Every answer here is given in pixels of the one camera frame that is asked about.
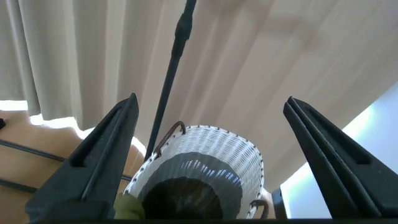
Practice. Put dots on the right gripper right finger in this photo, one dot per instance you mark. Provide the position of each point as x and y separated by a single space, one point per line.
348 174

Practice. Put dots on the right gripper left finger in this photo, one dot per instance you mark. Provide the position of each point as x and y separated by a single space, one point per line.
102 168

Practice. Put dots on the white laundry basket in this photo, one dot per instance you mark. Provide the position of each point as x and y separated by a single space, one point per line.
217 143

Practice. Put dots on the black clothes rack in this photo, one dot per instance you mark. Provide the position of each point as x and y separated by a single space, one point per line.
183 31

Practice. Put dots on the green garment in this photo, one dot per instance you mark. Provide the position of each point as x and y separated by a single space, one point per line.
127 207

